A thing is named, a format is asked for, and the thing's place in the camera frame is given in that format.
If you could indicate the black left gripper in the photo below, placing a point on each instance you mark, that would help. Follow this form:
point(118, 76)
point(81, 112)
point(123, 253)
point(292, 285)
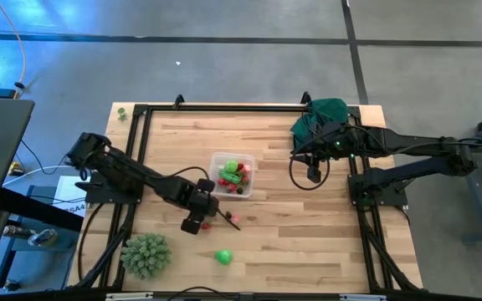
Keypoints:
point(201, 205)

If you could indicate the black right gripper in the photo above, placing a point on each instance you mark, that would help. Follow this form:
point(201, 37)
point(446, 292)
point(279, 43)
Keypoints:
point(333, 140)

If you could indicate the pink toy peach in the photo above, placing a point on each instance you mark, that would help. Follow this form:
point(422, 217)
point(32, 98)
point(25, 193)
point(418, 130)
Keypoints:
point(247, 169)
point(236, 218)

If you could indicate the smooth green toy fruit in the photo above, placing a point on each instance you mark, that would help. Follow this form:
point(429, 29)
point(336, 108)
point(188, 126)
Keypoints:
point(224, 256)

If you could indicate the pale-striped green toy fruit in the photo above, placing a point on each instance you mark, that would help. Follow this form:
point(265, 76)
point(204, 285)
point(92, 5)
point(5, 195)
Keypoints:
point(231, 166)

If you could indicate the clear plastic tupperware container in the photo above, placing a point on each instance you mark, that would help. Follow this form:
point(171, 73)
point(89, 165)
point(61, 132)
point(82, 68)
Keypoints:
point(216, 161)

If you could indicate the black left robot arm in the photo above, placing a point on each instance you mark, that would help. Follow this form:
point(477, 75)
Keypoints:
point(132, 173)

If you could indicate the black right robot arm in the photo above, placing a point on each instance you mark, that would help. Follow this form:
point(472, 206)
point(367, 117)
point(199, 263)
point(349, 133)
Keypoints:
point(412, 142)

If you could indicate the dark green cloth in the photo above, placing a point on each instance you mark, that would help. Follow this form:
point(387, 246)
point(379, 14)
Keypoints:
point(329, 109)

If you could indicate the green spiky artificial plant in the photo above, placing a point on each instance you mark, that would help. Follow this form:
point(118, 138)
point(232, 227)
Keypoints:
point(145, 256)

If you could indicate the small green toy leaf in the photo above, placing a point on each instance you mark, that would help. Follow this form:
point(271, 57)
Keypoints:
point(121, 113)

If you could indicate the white printed paper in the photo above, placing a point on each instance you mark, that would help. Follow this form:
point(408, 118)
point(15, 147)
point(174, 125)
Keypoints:
point(71, 196)

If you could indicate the black desk leg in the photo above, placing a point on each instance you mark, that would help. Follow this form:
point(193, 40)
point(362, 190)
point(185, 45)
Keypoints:
point(44, 211)

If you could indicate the clear water bottle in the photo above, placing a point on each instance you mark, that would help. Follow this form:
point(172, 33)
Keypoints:
point(42, 237)

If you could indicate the metallic bottle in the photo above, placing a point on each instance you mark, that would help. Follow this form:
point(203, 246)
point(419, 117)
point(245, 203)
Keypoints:
point(15, 232)

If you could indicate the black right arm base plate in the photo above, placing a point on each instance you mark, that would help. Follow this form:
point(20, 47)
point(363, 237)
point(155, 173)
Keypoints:
point(396, 197)

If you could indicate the black aluminium table frame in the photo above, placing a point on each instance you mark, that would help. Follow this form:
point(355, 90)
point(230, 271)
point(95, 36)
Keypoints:
point(224, 108)

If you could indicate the white metal bracket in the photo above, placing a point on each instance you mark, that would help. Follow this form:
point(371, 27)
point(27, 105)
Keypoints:
point(362, 297)
point(129, 296)

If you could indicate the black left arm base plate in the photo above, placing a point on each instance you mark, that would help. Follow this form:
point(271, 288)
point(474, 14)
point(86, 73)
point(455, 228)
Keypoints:
point(98, 196)

